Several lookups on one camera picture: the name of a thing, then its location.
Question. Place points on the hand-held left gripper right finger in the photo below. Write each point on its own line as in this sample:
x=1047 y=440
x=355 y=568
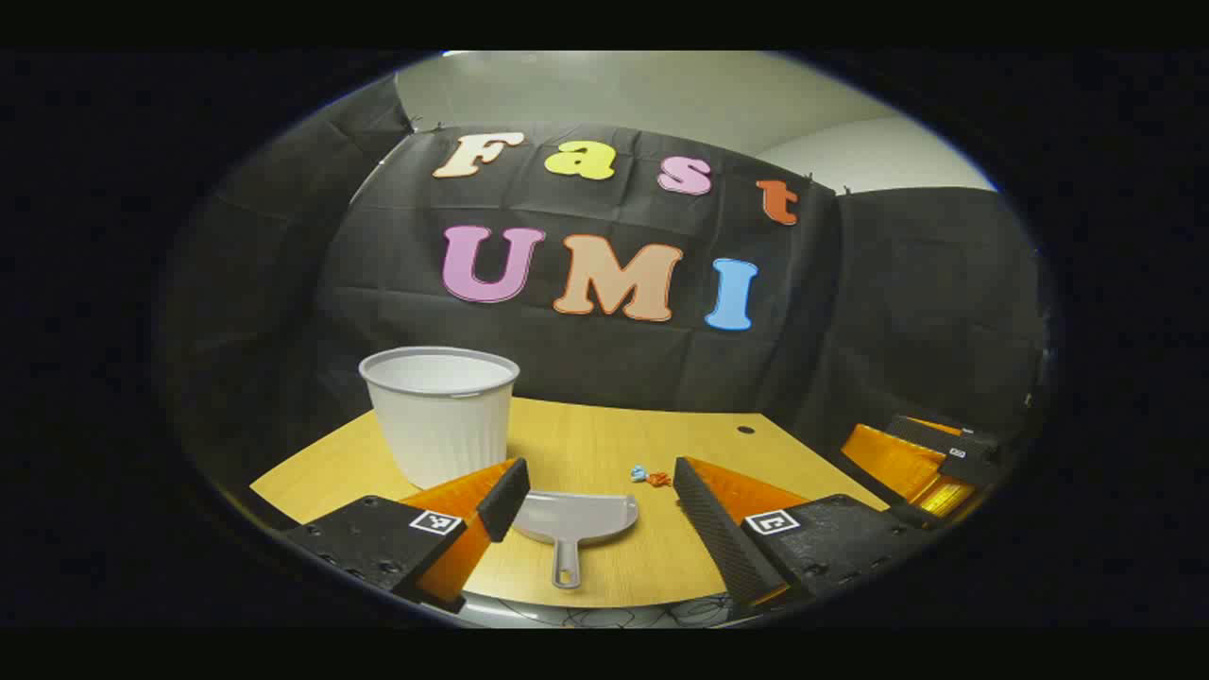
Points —
x=708 y=529

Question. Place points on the orange paper scrap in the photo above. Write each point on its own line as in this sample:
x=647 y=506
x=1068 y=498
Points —
x=658 y=479

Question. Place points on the white ribbed garbage bin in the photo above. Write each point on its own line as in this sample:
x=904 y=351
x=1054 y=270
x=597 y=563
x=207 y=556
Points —
x=442 y=425

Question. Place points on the grey plastic dustpan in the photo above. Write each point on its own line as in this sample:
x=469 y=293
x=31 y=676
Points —
x=586 y=518

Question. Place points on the wooden desktop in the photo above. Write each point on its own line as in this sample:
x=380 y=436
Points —
x=604 y=444

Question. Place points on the black backdrop cloth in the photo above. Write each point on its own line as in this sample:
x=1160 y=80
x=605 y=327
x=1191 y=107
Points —
x=604 y=349

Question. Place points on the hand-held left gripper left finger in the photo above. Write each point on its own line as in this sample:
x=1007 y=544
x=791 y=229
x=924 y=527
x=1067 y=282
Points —
x=503 y=501

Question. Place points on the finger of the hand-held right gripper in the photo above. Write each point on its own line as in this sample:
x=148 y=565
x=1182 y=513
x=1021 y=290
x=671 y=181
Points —
x=935 y=426
x=897 y=463

